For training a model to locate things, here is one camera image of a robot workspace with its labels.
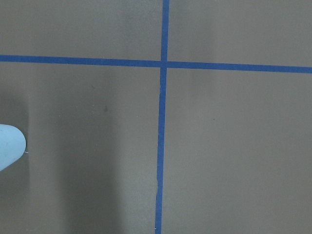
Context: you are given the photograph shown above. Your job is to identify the light blue plastic cup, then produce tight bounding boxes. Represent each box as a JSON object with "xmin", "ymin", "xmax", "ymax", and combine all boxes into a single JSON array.
[{"xmin": 0, "ymin": 124, "xmax": 26, "ymax": 171}]

